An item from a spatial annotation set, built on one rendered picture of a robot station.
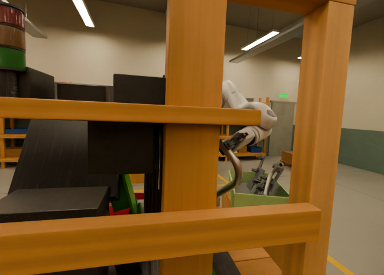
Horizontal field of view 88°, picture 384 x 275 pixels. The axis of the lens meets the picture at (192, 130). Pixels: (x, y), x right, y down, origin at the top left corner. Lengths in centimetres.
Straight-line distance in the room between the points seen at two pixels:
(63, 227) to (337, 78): 79
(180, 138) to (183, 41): 23
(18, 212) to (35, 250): 21
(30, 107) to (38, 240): 26
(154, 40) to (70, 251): 651
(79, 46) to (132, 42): 148
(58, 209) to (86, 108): 35
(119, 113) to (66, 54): 640
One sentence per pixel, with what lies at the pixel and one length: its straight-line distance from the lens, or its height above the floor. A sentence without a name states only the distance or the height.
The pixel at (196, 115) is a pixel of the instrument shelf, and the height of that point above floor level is 152.
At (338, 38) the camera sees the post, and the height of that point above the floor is 175.
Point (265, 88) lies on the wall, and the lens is 805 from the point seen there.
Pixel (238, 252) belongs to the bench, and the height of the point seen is 88.
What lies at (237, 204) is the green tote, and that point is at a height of 88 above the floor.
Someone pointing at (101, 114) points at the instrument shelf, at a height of 151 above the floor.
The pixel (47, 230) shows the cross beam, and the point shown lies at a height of 128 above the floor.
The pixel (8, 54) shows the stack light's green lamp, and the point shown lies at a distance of 59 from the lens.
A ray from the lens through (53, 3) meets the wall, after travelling 729.
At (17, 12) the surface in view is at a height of 172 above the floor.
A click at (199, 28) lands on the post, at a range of 53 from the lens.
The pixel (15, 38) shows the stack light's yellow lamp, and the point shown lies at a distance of 60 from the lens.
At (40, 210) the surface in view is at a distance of 72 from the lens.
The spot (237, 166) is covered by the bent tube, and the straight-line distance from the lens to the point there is 74.
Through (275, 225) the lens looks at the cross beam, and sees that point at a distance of 61.
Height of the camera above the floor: 152
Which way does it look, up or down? 5 degrees down
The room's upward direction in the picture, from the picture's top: 2 degrees clockwise
